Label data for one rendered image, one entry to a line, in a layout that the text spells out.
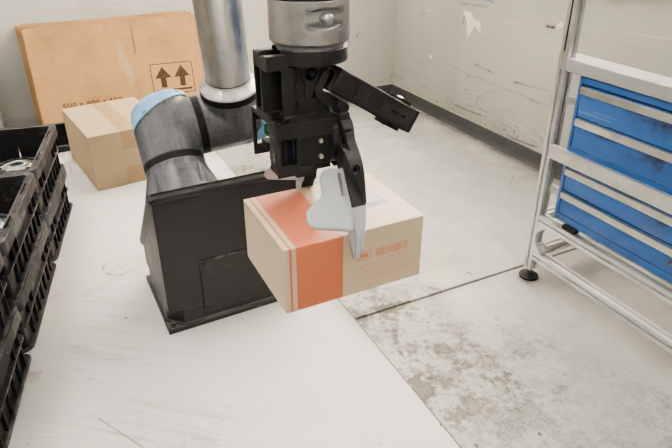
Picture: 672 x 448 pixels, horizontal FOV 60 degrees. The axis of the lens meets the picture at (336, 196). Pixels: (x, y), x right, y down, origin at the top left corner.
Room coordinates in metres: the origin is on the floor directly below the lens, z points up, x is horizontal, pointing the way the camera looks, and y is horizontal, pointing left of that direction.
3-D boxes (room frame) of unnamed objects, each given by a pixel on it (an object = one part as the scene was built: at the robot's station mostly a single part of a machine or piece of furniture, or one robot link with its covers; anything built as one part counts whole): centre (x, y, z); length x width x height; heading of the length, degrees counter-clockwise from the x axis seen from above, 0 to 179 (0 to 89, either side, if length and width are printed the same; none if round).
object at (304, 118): (0.54, 0.03, 1.23); 0.09 x 0.08 x 0.12; 116
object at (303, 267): (0.56, 0.01, 1.08); 0.16 x 0.12 x 0.07; 117
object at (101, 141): (1.63, 0.66, 0.78); 0.30 x 0.22 x 0.16; 35
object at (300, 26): (0.54, 0.02, 1.31); 0.08 x 0.08 x 0.05
